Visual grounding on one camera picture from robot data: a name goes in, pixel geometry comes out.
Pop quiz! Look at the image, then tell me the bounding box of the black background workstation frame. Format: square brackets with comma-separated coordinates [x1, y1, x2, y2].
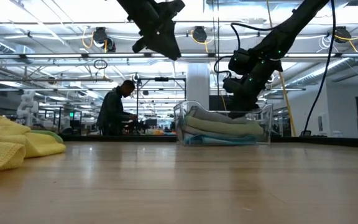
[135, 77, 188, 122]

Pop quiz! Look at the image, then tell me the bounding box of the bright green towel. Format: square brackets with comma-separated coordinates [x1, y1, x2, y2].
[31, 129, 64, 144]

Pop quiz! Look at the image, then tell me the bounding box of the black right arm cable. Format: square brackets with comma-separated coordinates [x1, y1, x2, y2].
[301, 0, 337, 137]

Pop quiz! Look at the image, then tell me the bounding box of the yellow towel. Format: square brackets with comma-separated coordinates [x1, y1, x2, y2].
[0, 111, 67, 181]

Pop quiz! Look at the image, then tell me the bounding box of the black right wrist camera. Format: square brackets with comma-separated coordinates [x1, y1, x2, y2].
[223, 76, 244, 94]

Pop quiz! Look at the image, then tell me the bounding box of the light blue towel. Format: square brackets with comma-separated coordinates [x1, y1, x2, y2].
[183, 133, 258, 146]

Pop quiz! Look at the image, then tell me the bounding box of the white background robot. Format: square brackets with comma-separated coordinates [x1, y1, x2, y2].
[16, 90, 39, 125]

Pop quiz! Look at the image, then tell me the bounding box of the black background screen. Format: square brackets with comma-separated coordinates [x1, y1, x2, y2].
[209, 95, 232, 112]

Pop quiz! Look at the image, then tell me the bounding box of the pale green towel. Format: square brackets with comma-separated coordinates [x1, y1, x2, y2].
[184, 115, 264, 137]

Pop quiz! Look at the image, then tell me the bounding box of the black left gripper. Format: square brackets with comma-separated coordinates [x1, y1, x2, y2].
[132, 0, 186, 62]

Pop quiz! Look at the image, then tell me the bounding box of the yellow cable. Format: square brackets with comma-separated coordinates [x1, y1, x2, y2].
[265, 0, 296, 137]

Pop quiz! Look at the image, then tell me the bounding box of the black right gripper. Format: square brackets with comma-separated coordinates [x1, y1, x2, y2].
[228, 57, 284, 118]

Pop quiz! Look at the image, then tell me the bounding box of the blue-grey towel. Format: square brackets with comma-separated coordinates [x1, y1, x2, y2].
[188, 105, 249, 125]

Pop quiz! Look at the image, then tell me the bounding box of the clear plastic bin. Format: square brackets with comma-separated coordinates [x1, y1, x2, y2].
[173, 101, 273, 146]

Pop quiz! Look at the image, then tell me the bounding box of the black metal table frame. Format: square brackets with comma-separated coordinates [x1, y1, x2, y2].
[59, 133, 358, 149]

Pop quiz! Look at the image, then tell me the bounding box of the ceiling cable reel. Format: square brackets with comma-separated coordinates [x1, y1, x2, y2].
[91, 26, 117, 53]
[192, 26, 209, 44]
[333, 26, 354, 44]

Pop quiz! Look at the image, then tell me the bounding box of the person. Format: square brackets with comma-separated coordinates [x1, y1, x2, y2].
[96, 80, 139, 136]

